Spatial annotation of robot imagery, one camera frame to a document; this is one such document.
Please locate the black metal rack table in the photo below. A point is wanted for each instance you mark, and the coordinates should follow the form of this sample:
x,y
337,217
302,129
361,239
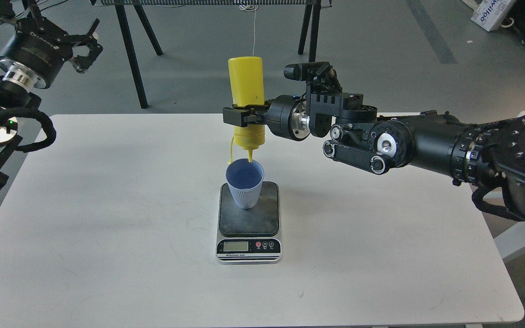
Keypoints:
x,y
177,54

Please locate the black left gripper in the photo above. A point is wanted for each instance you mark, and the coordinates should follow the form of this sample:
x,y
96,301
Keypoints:
x,y
34,45

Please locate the yellow squeeze bottle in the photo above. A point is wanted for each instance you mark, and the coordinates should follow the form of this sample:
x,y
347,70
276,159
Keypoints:
x,y
247,87

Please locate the white cardboard box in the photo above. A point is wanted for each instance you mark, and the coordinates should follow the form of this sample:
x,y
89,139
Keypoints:
x,y
490,14

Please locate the blue ribbed plastic cup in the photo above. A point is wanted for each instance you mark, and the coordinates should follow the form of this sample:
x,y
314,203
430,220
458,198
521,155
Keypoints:
x,y
244,179

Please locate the digital kitchen scale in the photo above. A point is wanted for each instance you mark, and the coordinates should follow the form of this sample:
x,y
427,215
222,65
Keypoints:
x,y
249,236

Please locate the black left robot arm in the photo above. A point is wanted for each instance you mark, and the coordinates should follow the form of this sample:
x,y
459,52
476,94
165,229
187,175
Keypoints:
x,y
23,127

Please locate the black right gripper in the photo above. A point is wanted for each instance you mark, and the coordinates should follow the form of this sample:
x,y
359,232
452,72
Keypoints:
x,y
285,116

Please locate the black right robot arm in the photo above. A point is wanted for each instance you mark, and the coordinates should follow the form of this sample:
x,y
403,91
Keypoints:
x,y
490,156

